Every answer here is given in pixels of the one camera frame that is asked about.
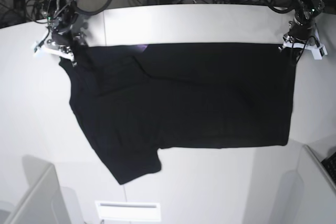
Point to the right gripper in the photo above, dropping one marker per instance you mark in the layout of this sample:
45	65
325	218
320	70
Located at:
62	38

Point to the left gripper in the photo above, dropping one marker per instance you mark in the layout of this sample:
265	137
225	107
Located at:
301	33

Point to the black T-shirt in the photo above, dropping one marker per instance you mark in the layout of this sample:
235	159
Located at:
130	104

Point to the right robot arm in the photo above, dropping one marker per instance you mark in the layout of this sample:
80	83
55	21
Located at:
51	9

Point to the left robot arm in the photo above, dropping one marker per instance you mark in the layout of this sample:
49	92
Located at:
305	10

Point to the black keyboard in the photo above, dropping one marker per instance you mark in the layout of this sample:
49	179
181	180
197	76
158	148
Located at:
330	165

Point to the white partition panel left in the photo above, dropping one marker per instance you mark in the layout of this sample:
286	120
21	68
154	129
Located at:
31	193

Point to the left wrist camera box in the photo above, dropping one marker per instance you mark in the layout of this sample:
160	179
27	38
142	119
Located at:
319	53

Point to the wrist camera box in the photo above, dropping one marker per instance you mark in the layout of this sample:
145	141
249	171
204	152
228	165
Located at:
319	53
38	49

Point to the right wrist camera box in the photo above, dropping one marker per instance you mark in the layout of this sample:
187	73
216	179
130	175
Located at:
38	49

